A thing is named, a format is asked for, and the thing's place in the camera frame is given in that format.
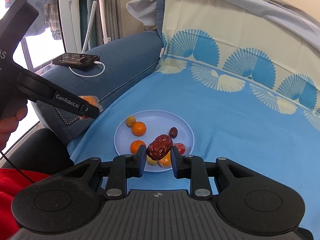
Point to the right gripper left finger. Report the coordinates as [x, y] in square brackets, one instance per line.
[122, 168]

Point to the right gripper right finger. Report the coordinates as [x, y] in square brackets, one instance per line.
[194, 169]

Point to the small red fruit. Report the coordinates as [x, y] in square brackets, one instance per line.
[180, 147]

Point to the orange tangerine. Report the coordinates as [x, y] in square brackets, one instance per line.
[93, 100]
[135, 145]
[138, 128]

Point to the small yellow fruit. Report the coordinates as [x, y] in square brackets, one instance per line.
[151, 161]
[130, 121]

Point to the orange yellow fruit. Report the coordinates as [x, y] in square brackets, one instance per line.
[166, 160]

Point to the dark red jujube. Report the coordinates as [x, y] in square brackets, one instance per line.
[159, 148]

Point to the dark plum fruit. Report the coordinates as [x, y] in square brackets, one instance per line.
[173, 132]

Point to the person left hand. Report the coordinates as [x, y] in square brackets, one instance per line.
[9, 125]

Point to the light blue plastic plate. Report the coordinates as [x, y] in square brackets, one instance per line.
[157, 122]

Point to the black smartphone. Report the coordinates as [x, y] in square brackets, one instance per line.
[75, 60]

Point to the red clothing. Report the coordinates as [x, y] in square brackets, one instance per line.
[12, 182]

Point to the white pipe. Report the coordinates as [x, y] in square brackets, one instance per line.
[106, 38]

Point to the blue denim sofa armrest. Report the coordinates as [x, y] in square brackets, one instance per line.
[126, 61]

